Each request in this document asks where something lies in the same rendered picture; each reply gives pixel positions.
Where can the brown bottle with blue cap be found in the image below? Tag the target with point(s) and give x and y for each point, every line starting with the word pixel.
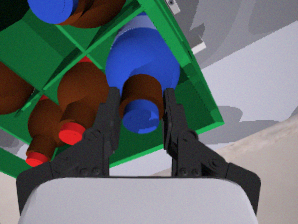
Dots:
pixel 72 12

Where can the green crate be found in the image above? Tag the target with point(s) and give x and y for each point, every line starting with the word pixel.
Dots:
pixel 40 53

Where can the blue bottle with light blue label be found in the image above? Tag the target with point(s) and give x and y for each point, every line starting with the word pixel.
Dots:
pixel 141 65

